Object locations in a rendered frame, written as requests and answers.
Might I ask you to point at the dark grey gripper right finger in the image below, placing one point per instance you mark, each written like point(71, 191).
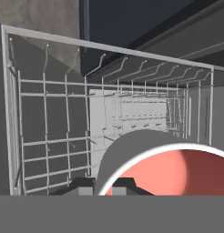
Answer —
point(126, 185)

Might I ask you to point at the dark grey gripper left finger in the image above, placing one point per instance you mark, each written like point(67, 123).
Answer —
point(82, 185)

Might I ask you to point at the grey bowl with pink inside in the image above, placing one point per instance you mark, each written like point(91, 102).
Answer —
point(177, 170)

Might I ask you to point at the dark grey dishwasher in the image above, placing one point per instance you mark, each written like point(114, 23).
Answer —
point(32, 66)

